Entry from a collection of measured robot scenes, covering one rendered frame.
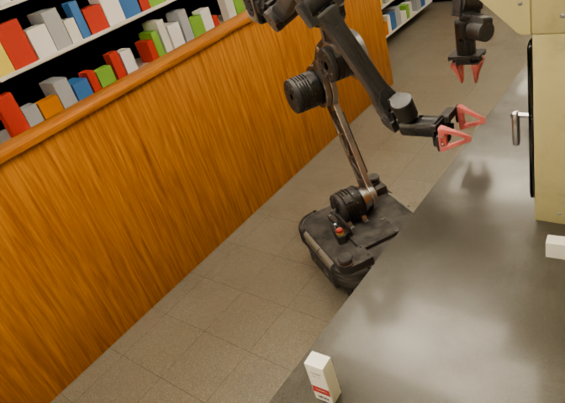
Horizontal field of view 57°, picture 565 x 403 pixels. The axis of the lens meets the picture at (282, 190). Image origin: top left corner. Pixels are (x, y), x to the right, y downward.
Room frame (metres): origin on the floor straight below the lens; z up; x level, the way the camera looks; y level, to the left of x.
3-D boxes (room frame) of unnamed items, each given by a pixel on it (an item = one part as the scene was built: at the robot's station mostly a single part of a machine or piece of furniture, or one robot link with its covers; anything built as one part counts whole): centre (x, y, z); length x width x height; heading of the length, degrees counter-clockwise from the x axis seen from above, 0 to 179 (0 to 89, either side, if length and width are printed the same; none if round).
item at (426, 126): (1.21, -0.43, 1.16); 0.10 x 0.07 x 0.07; 133
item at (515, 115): (1.06, -0.59, 1.17); 0.05 x 0.03 x 0.10; 43
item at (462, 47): (1.54, -0.68, 1.21); 0.10 x 0.07 x 0.07; 44
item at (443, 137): (1.13, -0.45, 1.16); 0.09 x 0.07 x 0.07; 43
